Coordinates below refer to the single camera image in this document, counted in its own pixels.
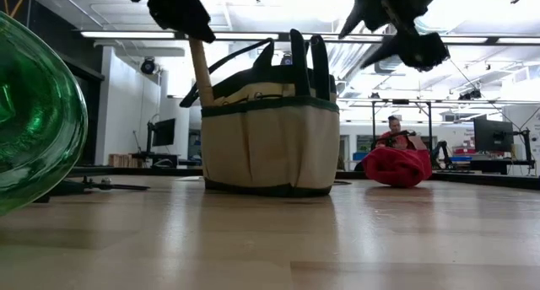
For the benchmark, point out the black ceiling spotlight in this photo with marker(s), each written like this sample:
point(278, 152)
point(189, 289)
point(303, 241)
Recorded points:
point(470, 94)

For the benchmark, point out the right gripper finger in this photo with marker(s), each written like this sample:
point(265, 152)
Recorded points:
point(422, 52)
point(356, 20)

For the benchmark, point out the wooden crate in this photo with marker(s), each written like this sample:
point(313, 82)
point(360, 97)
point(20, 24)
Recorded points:
point(122, 160)

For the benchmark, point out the green plastic spray bottle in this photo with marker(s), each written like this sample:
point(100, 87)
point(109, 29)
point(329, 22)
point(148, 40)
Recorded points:
point(38, 121)

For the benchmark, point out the black office desk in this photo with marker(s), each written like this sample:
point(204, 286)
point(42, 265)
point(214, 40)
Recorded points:
point(156, 157)
point(502, 163)

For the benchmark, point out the person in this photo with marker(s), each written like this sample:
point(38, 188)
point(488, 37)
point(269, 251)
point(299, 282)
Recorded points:
point(394, 127)

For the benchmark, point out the beige green canvas gardening bag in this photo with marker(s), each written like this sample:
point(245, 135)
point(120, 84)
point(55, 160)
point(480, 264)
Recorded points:
point(270, 146)

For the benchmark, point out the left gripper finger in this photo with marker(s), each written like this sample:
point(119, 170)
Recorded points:
point(190, 22)

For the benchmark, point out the black background robot arm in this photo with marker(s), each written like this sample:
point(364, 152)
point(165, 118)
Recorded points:
point(442, 153)

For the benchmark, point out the black computer monitor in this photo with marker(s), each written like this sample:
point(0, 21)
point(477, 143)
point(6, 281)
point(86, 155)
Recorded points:
point(493, 134)
point(164, 132)

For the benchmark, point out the long ceiling light bar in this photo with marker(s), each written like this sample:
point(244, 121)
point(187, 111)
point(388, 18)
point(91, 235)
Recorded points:
point(126, 35)

